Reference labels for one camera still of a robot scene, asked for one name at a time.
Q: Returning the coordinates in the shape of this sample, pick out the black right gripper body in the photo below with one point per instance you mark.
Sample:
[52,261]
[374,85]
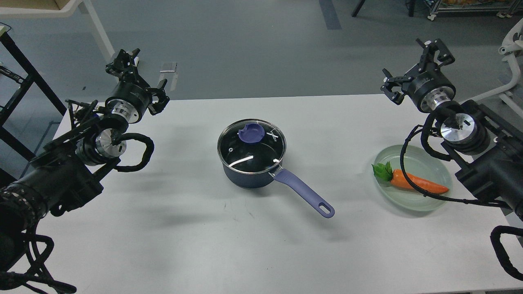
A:
[428,88]

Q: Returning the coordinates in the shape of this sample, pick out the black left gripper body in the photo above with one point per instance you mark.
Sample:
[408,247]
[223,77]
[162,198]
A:
[129,101]

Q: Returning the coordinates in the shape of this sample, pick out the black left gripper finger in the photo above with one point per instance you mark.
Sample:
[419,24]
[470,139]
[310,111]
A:
[124,67]
[157,107]

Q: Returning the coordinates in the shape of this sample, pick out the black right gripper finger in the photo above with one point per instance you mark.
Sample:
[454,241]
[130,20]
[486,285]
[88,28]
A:
[435,55]
[393,86]

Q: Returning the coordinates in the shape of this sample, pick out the glass lid purple knob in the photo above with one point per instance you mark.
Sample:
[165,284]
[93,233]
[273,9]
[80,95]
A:
[251,146]

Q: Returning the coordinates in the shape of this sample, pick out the dark blue saucepan purple handle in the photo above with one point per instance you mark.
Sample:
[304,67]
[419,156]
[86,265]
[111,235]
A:
[284,176]

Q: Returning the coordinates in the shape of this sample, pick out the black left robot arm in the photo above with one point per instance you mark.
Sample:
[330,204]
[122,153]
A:
[68,173]

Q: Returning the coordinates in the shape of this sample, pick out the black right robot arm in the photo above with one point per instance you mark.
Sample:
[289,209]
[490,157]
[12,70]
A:
[487,148]

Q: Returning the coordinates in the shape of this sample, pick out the small metal floor plate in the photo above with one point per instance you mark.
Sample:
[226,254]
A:
[168,68]

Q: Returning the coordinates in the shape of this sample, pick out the white chair base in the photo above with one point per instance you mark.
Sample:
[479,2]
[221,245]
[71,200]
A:
[510,89]

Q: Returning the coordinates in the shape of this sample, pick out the translucent green plate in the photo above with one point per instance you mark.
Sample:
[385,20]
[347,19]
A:
[417,162]

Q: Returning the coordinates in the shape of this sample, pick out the metal wheeled cart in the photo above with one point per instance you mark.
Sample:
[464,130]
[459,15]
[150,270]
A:
[499,8]

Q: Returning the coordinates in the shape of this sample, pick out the black metal rack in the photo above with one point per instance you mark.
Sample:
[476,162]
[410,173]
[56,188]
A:
[33,77]

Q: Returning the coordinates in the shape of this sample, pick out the orange toy carrot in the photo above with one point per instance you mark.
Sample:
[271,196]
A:
[397,178]

